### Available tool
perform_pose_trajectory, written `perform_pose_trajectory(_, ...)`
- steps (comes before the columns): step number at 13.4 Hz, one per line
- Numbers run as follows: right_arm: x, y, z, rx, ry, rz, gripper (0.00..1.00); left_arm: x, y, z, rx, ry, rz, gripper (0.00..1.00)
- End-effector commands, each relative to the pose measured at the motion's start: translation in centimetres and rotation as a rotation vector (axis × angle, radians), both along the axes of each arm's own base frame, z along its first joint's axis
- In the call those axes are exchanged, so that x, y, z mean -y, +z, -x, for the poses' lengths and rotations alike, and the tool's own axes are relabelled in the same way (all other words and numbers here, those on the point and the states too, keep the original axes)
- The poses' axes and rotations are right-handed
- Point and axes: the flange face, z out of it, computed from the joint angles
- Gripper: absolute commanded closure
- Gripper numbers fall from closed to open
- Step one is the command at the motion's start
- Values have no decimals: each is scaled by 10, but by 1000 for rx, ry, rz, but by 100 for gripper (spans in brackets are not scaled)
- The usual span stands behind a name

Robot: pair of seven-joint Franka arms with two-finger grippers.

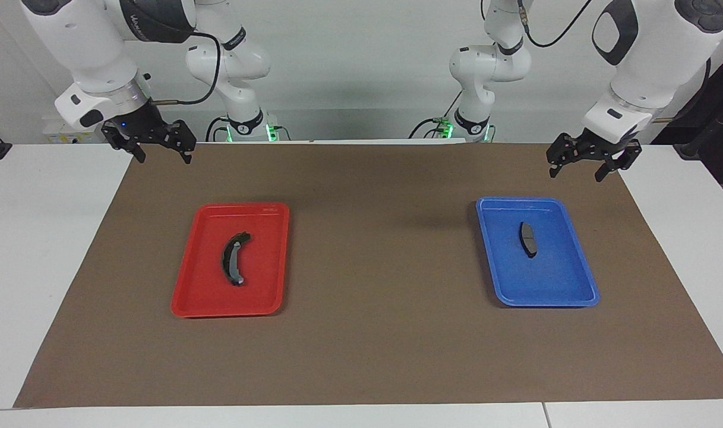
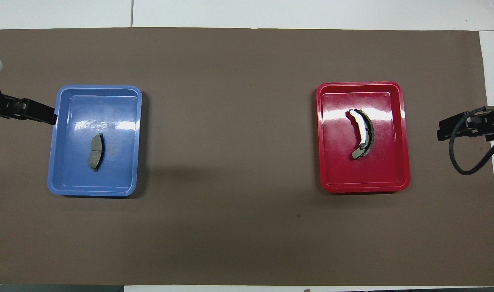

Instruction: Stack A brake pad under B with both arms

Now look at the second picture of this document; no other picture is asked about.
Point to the blue plastic tray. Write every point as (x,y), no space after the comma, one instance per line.
(117,178)

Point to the red plastic tray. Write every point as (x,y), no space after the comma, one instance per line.
(340,170)

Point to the curved brake shoe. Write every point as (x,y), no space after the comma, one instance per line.
(365,129)

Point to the grey brake pad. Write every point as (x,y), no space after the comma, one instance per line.
(95,156)

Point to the brown table mat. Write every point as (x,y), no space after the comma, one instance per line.
(238,235)

